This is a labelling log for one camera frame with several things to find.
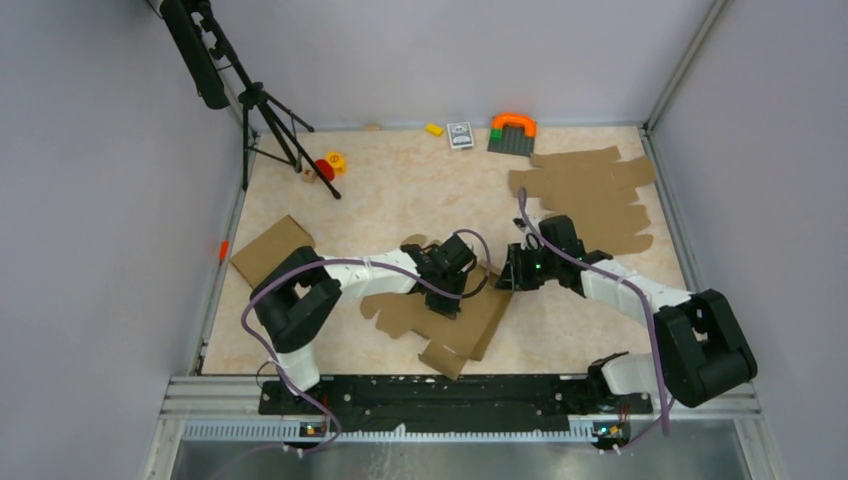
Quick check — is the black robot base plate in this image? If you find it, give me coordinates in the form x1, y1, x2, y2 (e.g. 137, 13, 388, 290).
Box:
258, 374, 654, 433

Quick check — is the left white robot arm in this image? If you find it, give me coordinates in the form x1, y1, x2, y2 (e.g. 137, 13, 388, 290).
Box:
246, 233, 490, 414

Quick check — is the yellow toy block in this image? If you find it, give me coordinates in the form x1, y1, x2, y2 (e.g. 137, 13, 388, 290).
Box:
425, 123, 444, 137

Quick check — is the dark grey building plate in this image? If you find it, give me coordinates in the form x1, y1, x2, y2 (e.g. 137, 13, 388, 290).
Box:
487, 127, 535, 157

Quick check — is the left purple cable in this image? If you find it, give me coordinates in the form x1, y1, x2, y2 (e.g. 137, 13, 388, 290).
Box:
240, 229, 493, 458

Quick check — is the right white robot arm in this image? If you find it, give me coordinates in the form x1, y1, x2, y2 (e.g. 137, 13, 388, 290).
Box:
495, 215, 759, 412

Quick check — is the stack of flat cardboard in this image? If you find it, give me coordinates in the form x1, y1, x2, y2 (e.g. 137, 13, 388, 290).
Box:
507, 146, 655, 256

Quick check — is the folded brown cardboard box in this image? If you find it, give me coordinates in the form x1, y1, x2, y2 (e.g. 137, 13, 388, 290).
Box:
231, 215, 316, 288

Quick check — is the small wooden cube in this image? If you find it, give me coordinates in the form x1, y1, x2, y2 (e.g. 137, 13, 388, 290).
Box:
301, 170, 318, 184

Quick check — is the orange clip on frame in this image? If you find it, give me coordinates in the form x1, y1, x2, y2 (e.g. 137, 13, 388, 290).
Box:
218, 240, 230, 263

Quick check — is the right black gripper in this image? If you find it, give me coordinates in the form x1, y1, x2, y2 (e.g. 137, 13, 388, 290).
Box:
494, 243, 560, 292

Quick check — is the playing card deck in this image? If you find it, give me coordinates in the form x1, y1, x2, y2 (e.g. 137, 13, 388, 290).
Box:
446, 122, 475, 151

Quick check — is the black camera tripod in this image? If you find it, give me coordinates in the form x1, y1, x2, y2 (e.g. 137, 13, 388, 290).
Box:
154, 0, 342, 200

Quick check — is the orange U-shaped toy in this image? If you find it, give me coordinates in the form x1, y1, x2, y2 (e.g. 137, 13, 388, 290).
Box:
491, 112, 537, 138

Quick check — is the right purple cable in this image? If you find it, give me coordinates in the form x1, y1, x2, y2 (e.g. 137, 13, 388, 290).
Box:
516, 187, 677, 455

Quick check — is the red round disc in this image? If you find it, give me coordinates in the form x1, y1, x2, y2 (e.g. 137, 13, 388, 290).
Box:
315, 159, 336, 182

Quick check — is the purple cable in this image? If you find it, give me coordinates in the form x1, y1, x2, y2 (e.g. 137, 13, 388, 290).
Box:
240, 229, 493, 458
516, 187, 677, 455

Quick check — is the yellow round disc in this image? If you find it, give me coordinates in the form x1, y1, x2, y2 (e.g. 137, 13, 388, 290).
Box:
325, 151, 347, 175

